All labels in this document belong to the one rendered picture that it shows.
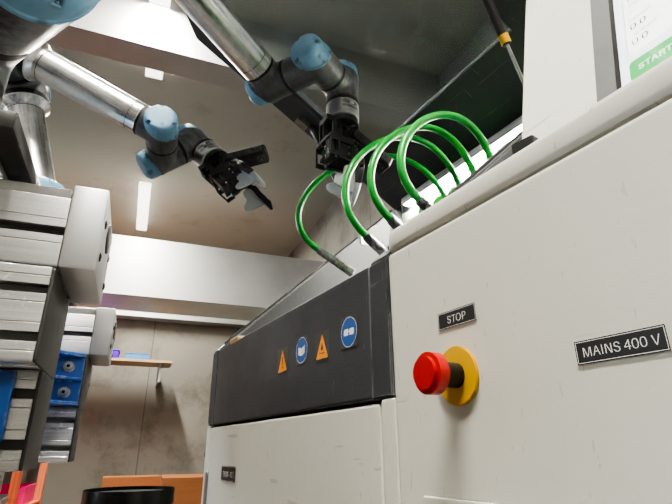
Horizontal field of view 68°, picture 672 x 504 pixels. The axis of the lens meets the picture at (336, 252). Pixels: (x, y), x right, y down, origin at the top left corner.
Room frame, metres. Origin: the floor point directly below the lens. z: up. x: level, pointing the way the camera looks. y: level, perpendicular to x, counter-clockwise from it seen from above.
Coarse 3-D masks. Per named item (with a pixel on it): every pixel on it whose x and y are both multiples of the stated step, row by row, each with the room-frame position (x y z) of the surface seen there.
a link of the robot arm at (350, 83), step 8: (344, 64) 0.89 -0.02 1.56; (352, 64) 0.90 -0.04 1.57; (352, 72) 0.90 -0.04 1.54; (344, 80) 0.88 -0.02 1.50; (352, 80) 0.89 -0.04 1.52; (336, 88) 0.89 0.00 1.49; (344, 88) 0.89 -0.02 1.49; (352, 88) 0.90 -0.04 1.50; (328, 96) 0.91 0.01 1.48; (336, 96) 0.89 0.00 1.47; (344, 96) 0.89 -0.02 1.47; (352, 96) 0.90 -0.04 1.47
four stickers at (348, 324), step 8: (344, 320) 0.62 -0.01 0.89; (352, 320) 0.60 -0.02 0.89; (344, 328) 0.62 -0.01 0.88; (352, 328) 0.60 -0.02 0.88; (304, 336) 0.72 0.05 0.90; (320, 336) 0.68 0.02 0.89; (328, 336) 0.66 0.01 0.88; (344, 336) 0.62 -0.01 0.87; (352, 336) 0.61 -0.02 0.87; (296, 344) 0.75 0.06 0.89; (304, 344) 0.72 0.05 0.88; (320, 344) 0.68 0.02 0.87; (328, 344) 0.66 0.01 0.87; (344, 344) 0.62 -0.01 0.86; (352, 344) 0.61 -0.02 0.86; (280, 352) 0.80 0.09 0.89; (296, 352) 0.75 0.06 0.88; (304, 352) 0.72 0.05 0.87; (320, 352) 0.68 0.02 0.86; (328, 352) 0.66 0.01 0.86; (280, 360) 0.80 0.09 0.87; (296, 360) 0.75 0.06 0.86; (304, 360) 0.72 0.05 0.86; (320, 360) 0.68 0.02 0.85; (280, 368) 0.80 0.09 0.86
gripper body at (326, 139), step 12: (324, 120) 0.90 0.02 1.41; (336, 120) 0.90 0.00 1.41; (348, 120) 0.90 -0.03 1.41; (324, 132) 0.90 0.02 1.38; (336, 132) 0.90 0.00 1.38; (348, 132) 0.92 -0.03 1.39; (324, 144) 0.91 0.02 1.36; (336, 144) 0.89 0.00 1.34; (348, 144) 0.90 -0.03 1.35; (360, 144) 0.91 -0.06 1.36; (324, 156) 0.93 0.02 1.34; (336, 156) 0.89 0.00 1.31; (348, 156) 0.90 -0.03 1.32; (324, 168) 0.94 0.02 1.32; (336, 168) 0.94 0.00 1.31
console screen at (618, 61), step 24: (600, 0) 0.56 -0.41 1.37; (624, 0) 0.52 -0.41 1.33; (648, 0) 0.49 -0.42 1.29; (600, 24) 0.55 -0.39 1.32; (624, 24) 0.52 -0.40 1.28; (648, 24) 0.49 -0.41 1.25; (600, 48) 0.55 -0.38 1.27; (624, 48) 0.52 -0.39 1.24; (648, 48) 0.49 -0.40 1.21; (600, 72) 0.55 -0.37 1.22; (624, 72) 0.51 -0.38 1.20; (600, 96) 0.54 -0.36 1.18
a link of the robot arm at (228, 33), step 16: (176, 0) 0.69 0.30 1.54; (192, 0) 0.69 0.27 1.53; (208, 0) 0.70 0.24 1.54; (224, 0) 0.72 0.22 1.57; (192, 16) 0.72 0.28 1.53; (208, 16) 0.72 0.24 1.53; (224, 16) 0.73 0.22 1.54; (208, 32) 0.76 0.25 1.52; (224, 32) 0.76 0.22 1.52; (240, 32) 0.77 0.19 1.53; (224, 48) 0.79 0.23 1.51; (240, 48) 0.79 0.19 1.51; (256, 48) 0.81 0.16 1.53; (240, 64) 0.83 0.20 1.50; (256, 64) 0.83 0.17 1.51; (272, 64) 0.85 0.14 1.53; (256, 80) 0.87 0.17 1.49; (272, 80) 0.87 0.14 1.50; (256, 96) 0.91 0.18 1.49; (272, 96) 0.91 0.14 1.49
